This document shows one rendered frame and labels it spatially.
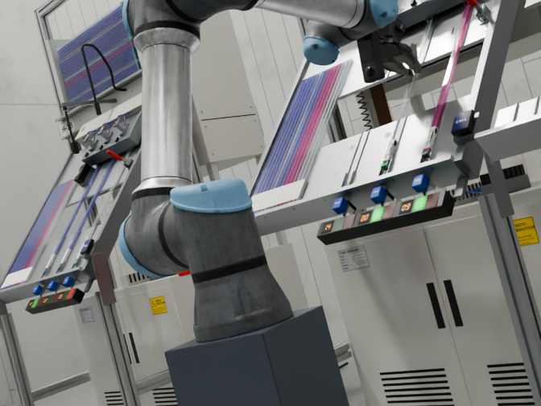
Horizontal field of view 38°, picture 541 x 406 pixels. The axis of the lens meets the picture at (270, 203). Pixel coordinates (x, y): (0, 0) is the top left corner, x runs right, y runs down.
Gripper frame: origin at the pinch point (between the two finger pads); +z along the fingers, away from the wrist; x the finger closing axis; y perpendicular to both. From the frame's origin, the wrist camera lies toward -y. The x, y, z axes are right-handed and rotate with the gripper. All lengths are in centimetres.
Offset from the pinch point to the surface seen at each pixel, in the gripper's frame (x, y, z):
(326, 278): 256, 69, 228
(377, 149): 5.2, -21.1, -3.9
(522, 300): -24, -57, 9
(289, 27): 234, 212, 142
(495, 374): 5, -59, 47
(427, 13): 0.0, 19.7, 2.8
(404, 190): -4.1, -34.0, -4.0
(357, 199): 8.2, -33.6, -5.3
